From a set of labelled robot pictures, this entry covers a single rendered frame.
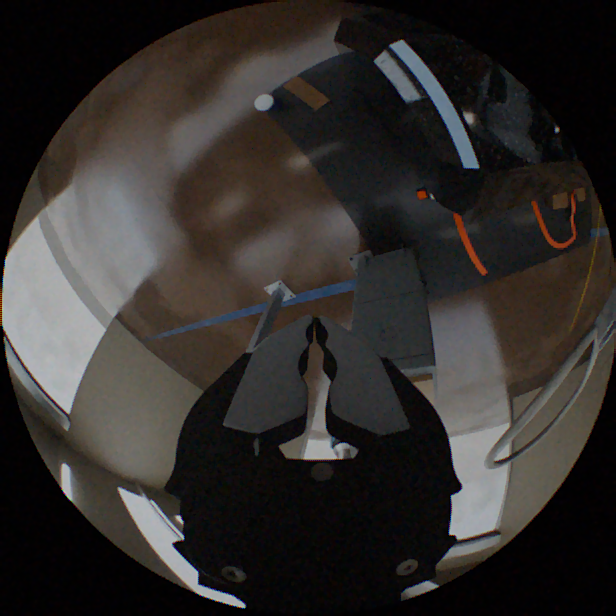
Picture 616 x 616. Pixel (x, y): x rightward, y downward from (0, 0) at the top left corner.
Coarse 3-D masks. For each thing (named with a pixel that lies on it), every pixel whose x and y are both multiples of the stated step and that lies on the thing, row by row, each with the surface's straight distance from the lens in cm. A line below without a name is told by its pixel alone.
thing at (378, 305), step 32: (352, 256) 150; (384, 256) 145; (416, 256) 148; (384, 288) 121; (416, 288) 115; (352, 320) 113; (384, 320) 106; (416, 320) 101; (384, 352) 95; (416, 352) 92
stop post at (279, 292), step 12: (264, 288) 190; (276, 288) 185; (288, 288) 181; (276, 300) 175; (264, 312) 170; (276, 312) 172; (264, 324) 160; (252, 336) 160; (264, 336) 157; (252, 348) 150
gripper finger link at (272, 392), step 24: (288, 336) 11; (312, 336) 12; (264, 360) 9; (288, 360) 9; (240, 384) 9; (264, 384) 8; (288, 384) 8; (240, 408) 8; (264, 408) 8; (288, 408) 8; (264, 432) 7; (288, 432) 8
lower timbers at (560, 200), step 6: (564, 192) 190; (576, 192) 212; (582, 192) 220; (546, 198) 184; (552, 198) 178; (558, 198) 184; (564, 198) 191; (576, 198) 214; (582, 198) 220; (552, 204) 180; (558, 204) 185; (564, 204) 192
